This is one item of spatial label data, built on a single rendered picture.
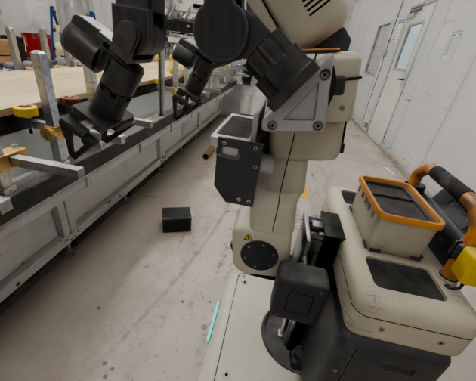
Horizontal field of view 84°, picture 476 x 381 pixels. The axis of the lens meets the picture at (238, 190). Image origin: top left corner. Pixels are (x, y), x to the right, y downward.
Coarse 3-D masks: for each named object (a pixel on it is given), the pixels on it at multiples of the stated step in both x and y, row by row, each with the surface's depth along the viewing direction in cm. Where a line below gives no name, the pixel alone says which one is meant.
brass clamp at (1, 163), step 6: (6, 150) 87; (12, 150) 87; (18, 150) 88; (24, 150) 90; (0, 156) 82; (6, 156) 84; (0, 162) 83; (6, 162) 84; (0, 168) 83; (6, 168) 85; (12, 168) 87
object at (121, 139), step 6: (24, 120) 107; (30, 120) 107; (36, 120) 108; (42, 120) 109; (24, 126) 108; (30, 126) 108; (36, 126) 107; (42, 126) 107; (90, 132) 104; (96, 132) 104; (108, 132) 106; (114, 138) 104; (120, 138) 103
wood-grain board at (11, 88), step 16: (144, 64) 304; (0, 80) 143; (16, 80) 148; (32, 80) 154; (64, 80) 165; (80, 80) 172; (144, 80) 203; (0, 96) 116; (16, 96) 120; (32, 96) 123; (80, 96) 140; (0, 112) 101
